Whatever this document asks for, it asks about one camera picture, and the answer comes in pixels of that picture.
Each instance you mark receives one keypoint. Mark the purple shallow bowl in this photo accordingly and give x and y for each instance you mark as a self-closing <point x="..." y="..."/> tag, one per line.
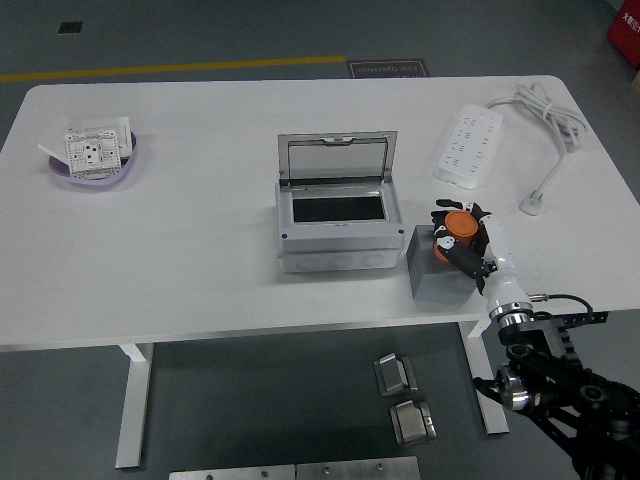
<point x="100" y="181"/>

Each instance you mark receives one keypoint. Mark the grey electrical enclosure box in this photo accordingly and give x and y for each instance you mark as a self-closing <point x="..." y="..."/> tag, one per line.
<point x="340" y="245"/>

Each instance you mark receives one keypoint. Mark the dark floor hatch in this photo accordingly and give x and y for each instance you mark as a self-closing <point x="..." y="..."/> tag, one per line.
<point x="70" y="28"/>

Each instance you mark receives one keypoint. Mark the white table leg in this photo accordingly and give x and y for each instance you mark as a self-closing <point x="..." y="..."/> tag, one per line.
<point x="132" y="410"/>
<point x="477" y="350"/>

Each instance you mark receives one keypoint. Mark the metal block on floor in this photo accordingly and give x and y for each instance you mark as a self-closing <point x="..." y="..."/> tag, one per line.
<point x="412" y="425"/>
<point x="395" y="375"/>

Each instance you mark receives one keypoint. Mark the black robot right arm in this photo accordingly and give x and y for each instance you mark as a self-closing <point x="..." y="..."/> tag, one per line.
<point x="595" y="390"/>

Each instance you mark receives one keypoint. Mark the white wall socket panel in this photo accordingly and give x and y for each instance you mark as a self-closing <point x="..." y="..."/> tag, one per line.
<point x="90" y="150"/>

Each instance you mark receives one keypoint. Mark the orange cylinder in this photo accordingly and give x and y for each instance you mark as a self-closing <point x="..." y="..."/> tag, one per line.
<point x="462" y="225"/>

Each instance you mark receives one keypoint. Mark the black table control panel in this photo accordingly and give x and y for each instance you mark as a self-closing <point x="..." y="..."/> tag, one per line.
<point x="597" y="316"/>

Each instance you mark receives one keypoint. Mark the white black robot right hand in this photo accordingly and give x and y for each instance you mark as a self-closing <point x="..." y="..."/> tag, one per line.
<point x="497" y="280"/>

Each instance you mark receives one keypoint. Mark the white power strip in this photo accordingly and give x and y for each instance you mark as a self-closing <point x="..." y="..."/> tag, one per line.
<point x="465" y="145"/>

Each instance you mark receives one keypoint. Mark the small white flat piece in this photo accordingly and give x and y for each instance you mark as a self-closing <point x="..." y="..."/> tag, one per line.
<point x="50" y="150"/>

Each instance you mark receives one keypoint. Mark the yellow floor tape line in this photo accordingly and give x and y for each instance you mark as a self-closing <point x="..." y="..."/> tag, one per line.
<point x="175" y="68"/>

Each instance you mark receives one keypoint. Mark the black floor sign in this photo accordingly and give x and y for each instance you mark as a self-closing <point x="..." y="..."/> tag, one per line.
<point x="387" y="68"/>

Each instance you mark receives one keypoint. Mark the grey metal plate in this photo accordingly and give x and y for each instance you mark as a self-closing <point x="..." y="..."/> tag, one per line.
<point x="230" y="473"/>
<point x="357" y="470"/>

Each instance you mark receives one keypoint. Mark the plain white switch plate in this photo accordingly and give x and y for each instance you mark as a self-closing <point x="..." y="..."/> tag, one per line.
<point x="122" y="125"/>

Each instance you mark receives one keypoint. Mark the grey cube with round hole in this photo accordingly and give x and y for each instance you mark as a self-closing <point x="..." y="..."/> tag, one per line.
<point x="440" y="287"/>

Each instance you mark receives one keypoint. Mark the red box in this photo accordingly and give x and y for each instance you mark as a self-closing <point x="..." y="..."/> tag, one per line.
<point x="627" y="30"/>

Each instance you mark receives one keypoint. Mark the cardboard box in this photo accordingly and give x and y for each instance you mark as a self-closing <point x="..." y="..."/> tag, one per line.
<point x="636" y="80"/>

